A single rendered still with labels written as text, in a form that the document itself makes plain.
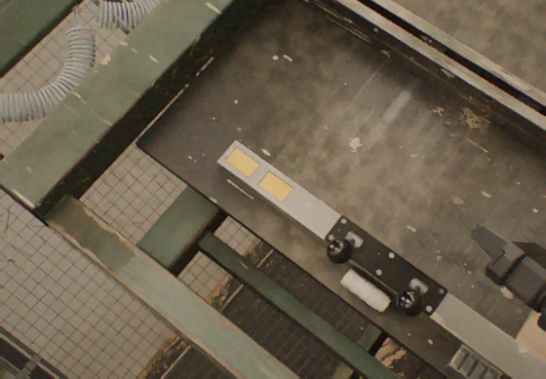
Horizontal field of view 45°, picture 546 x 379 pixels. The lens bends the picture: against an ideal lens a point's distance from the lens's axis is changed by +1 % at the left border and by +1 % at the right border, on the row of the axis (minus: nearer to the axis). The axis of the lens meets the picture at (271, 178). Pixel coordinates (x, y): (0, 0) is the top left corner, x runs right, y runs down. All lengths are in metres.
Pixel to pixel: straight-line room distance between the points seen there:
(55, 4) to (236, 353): 0.96
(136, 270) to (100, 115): 0.26
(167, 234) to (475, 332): 0.52
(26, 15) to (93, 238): 0.70
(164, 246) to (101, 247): 0.12
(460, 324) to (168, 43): 0.65
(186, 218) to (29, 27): 0.67
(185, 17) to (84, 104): 0.23
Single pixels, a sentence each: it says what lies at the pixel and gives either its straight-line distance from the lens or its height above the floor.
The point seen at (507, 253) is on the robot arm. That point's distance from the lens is 0.87.
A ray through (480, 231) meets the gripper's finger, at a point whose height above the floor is 1.46.
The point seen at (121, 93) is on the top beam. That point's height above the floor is 1.91.
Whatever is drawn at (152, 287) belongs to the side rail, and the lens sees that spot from 1.04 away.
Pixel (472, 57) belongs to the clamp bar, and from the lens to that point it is 1.20.
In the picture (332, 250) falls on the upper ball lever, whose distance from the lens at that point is 0.93.
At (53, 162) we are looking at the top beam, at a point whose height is 1.91.
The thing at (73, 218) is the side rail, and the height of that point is 1.82.
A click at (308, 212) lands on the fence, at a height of 1.57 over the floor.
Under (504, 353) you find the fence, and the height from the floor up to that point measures 1.26.
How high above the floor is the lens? 1.94
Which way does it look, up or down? 16 degrees down
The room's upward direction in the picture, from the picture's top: 45 degrees counter-clockwise
